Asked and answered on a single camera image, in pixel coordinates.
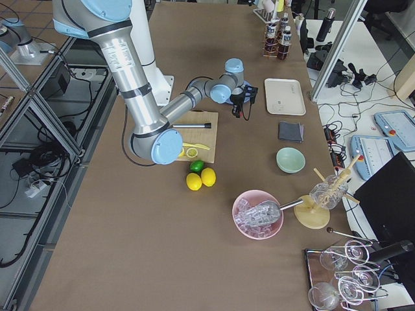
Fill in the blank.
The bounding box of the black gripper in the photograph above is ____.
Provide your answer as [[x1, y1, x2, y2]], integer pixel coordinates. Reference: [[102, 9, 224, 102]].
[[230, 85, 258, 119]]

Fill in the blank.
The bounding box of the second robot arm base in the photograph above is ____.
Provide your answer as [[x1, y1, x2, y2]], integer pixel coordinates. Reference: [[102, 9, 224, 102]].
[[1, 17, 47, 65]]

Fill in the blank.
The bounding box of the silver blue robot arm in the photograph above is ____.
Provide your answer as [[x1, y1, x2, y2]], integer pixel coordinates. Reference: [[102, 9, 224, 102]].
[[53, 1, 257, 165]]

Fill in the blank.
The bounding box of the cream plastic tray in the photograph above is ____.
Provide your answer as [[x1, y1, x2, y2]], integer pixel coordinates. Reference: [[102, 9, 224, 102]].
[[264, 78, 306, 116]]

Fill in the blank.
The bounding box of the black metal muddler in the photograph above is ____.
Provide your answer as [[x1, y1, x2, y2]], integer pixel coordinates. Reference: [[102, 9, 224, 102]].
[[172, 122, 212, 129]]

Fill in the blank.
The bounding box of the wooden cutting board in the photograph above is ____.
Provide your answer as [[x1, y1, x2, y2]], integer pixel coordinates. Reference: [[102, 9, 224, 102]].
[[173, 111, 219, 163]]

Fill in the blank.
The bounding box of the syrup bottle in rack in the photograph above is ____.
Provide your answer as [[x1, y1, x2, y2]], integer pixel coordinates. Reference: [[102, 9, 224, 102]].
[[278, 26, 291, 60], [264, 19, 279, 56]]

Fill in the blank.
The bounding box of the grey folded cloth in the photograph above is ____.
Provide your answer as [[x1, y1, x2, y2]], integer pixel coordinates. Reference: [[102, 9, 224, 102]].
[[278, 121, 304, 143]]

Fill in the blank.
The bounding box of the yellow plastic knife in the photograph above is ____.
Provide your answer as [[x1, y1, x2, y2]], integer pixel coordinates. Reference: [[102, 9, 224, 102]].
[[182, 143, 211, 150]]

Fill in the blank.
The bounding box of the mint green bowl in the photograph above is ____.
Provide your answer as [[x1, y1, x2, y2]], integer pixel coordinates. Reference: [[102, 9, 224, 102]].
[[276, 147, 306, 174]]

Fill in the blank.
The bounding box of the halved lemon slice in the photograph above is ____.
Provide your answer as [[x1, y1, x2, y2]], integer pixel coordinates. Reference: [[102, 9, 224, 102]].
[[185, 147, 198, 159]]

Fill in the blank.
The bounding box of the green lime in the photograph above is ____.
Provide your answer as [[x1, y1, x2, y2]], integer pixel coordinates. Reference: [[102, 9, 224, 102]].
[[189, 159, 204, 173]]

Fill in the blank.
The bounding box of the yellow lemon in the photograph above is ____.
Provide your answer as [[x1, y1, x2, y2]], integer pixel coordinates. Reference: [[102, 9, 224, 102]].
[[200, 168, 217, 187], [185, 172, 202, 191]]

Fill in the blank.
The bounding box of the pink bowl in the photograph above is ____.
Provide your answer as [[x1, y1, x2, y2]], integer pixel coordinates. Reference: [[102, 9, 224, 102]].
[[232, 190, 283, 240]]

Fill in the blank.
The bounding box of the black thermos bottle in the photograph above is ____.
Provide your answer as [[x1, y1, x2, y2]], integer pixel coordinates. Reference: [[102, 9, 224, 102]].
[[316, 8, 336, 42]]

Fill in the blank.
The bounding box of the black power strip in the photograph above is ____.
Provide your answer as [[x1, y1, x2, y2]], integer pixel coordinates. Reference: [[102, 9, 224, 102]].
[[323, 124, 347, 168]]

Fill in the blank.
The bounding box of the metal ice scoop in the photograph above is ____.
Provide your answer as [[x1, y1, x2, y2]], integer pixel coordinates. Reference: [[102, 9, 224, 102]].
[[255, 199, 303, 225]]

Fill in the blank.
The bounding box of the clear glass on rack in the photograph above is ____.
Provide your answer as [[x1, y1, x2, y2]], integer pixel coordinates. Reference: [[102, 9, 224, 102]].
[[309, 175, 348, 210]]

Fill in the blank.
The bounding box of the wooden glass drying rack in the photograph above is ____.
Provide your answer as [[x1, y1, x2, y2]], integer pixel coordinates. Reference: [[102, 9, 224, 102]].
[[294, 155, 364, 229]]

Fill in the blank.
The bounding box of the blue teach pendant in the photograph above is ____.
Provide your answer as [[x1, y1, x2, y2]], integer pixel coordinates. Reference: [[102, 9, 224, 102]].
[[350, 135, 397, 181], [373, 110, 415, 152]]

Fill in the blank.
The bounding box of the black computer monitor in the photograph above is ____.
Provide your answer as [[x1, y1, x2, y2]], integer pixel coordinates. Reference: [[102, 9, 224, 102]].
[[353, 151, 415, 250]]

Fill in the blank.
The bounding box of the upturned wine glass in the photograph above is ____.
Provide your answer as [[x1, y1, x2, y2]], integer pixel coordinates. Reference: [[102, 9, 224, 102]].
[[320, 239, 370, 272], [307, 275, 364, 311]]

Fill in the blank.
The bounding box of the metal tray with glasses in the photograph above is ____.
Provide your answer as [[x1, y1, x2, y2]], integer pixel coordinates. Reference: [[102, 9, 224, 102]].
[[304, 249, 388, 310]]

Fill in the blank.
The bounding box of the copper wire bottle rack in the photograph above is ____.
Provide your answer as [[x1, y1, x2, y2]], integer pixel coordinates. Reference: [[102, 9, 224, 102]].
[[262, 12, 292, 60]]

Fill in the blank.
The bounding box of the aluminium frame post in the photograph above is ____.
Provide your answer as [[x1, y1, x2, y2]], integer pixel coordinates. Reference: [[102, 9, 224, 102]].
[[310, 0, 367, 102]]

